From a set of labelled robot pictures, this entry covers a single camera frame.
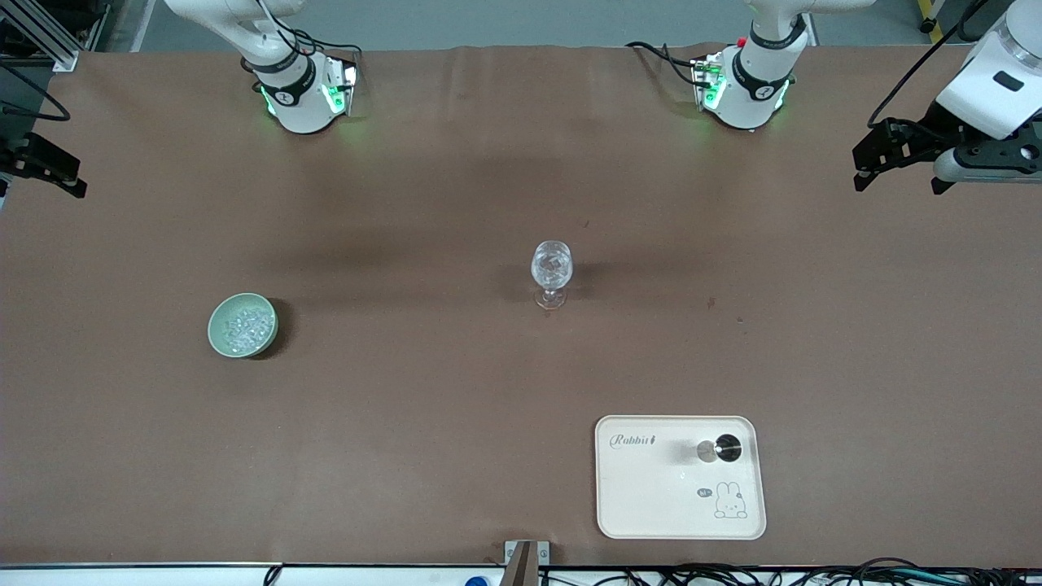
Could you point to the silver metal jigger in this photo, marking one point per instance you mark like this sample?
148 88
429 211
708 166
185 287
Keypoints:
720 449

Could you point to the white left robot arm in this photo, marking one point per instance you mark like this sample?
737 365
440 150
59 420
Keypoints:
753 89

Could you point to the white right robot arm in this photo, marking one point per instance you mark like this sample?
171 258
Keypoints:
297 106

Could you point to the pile of clear ice cubes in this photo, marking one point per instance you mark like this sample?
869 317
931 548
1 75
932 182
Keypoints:
247 325

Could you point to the clear stemmed wine glass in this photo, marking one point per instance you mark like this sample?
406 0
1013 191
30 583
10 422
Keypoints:
552 277

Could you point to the mint green bowl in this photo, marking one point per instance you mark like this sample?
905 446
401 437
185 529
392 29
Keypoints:
216 334

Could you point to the cream rabbit print tray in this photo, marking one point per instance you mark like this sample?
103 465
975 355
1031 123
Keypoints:
651 488

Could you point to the brown table cover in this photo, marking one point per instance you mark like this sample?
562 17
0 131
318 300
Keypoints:
407 448

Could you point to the small blue object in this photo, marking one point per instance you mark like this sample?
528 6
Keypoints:
478 581

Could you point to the aluminium frame profile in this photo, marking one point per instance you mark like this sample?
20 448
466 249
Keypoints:
57 49

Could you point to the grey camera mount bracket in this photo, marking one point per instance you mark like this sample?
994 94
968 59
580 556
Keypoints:
527 566

